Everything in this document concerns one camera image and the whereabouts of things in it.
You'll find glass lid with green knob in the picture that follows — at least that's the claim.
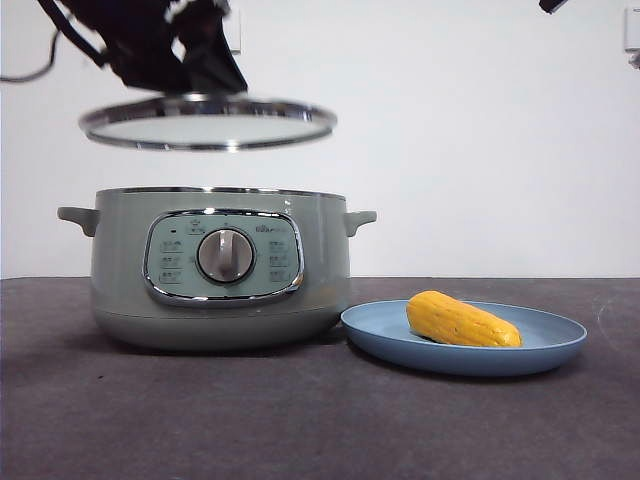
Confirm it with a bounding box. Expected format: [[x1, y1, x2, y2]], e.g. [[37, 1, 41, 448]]
[[78, 93, 338, 153]]

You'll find yellow corn cob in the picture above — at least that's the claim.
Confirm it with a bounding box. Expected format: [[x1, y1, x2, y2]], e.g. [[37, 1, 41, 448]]
[[405, 290, 524, 349]]

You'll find pale green electric steamer pot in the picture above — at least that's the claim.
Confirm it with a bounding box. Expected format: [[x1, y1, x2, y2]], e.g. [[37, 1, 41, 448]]
[[56, 185, 378, 354]]

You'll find round blue plate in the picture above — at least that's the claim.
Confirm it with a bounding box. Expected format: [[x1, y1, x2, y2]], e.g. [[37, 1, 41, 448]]
[[340, 298, 589, 378]]

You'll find white wall power socket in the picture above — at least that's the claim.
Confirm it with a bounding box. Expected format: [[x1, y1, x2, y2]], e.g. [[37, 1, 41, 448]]
[[227, 8, 243, 55]]

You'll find white wall plate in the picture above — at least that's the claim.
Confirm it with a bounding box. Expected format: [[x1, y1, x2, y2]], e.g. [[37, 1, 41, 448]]
[[623, 6, 640, 54]]

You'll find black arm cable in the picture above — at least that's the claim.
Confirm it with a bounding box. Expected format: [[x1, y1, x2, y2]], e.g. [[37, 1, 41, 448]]
[[0, 24, 62, 84]]

